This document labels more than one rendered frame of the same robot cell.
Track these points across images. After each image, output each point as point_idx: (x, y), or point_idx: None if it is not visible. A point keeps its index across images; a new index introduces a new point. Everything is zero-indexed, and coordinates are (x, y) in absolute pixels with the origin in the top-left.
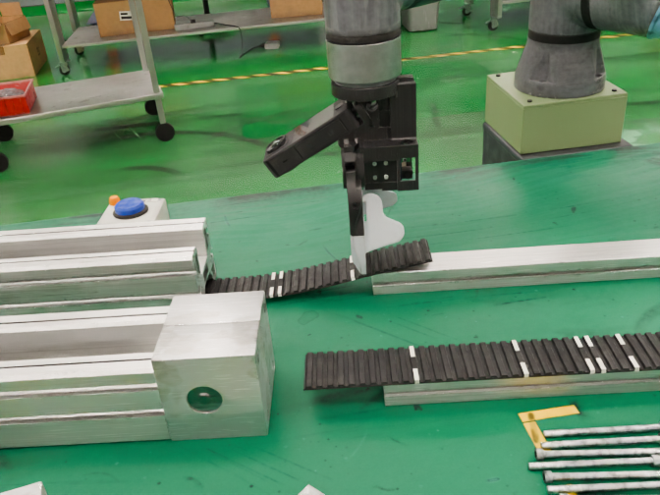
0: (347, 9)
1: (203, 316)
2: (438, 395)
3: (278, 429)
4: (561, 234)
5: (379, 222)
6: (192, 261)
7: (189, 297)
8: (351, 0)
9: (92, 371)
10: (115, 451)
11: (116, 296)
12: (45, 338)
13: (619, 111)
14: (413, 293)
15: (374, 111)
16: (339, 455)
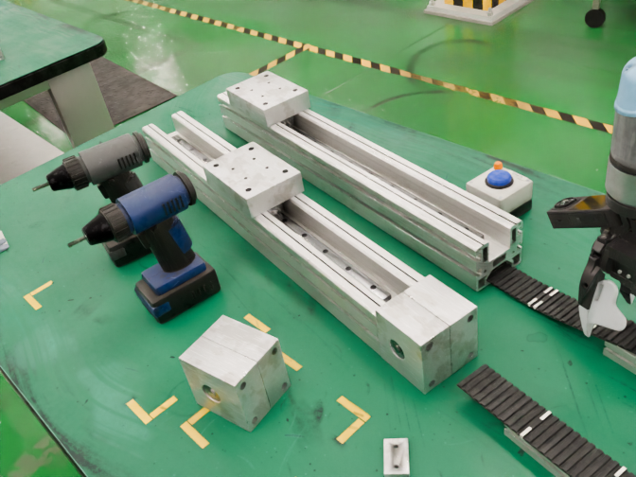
0: (618, 139)
1: (427, 300)
2: (537, 456)
3: (432, 396)
4: None
5: (608, 307)
6: (475, 252)
7: (435, 281)
8: (621, 134)
9: (352, 294)
10: (355, 342)
11: (432, 244)
12: (361, 256)
13: None
14: (634, 375)
15: (635, 221)
16: (444, 437)
